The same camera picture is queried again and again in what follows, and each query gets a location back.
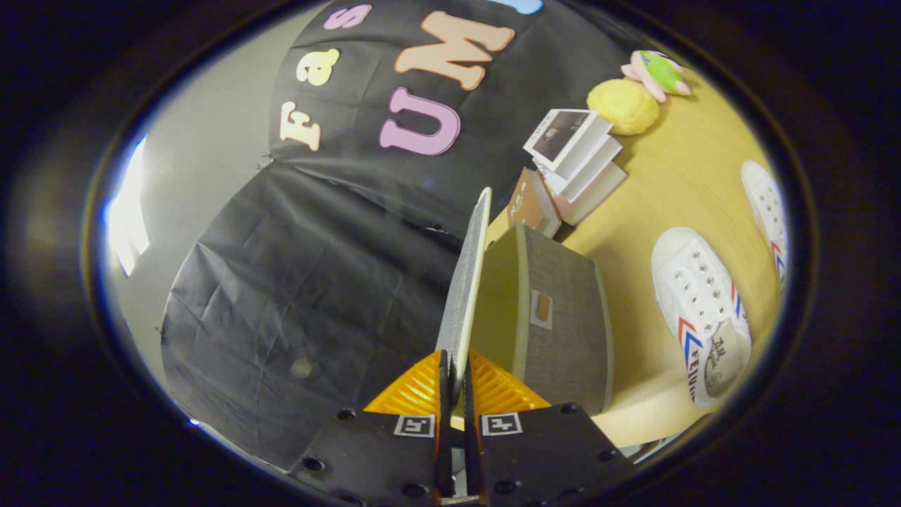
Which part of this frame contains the pink-edged white book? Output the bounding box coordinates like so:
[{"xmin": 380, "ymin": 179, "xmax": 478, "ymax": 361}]
[{"xmin": 553, "ymin": 162, "xmax": 628, "ymax": 227}]

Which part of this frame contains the yellow plush ball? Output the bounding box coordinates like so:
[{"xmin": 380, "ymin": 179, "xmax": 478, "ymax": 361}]
[{"xmin": 587, "ymin": 78, "xmax": 661, "ymax": 136}]

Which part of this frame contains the green pink plush toy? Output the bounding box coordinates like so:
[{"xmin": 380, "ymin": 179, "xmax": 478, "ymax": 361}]
[{"xmin": 621, "ymin": 49, "xmax": 692, "ymax": 104}]

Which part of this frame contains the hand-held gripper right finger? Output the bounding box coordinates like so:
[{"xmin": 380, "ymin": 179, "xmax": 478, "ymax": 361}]
[{"xmin": 461, "ymin": 350, "xmax": 638, "ymax": 506}]

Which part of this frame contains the white book with dark photo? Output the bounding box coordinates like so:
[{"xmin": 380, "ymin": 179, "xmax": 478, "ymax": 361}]
[{"xmin": 523, "ymin": 108, "xmax": 614, "ymax": 173}]

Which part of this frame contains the black backdrop cloth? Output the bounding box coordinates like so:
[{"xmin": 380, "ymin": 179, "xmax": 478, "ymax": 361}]
[{"xmin": 160, "ymin": 0, "xmax": 638, "ymax": 471}]

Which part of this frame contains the grey fabric storage box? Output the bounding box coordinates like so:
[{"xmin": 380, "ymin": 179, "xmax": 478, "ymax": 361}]
[{"xmin": 435, "ymin": 187, "xmax": 615, "ymax": 429}]

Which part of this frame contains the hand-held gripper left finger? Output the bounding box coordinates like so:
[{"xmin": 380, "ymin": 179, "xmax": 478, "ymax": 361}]
[{"xmin": 289, "ymin": 350, "xmax": 455, "ymax": 506}]

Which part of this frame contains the brown book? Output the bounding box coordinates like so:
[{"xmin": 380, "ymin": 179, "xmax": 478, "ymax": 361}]
[{"xmin": 506, "ymin": 167, "xmax": 562, "ymax": 239}]

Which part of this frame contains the white canvas shoe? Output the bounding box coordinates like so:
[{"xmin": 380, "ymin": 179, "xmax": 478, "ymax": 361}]
[
  {"xmin": 741, "ymin": 160, "xmax": 789, "ymax": 286},
  {"xmin": 650, "ymin": 227, "xmax": 752, "ymax": 409}
]

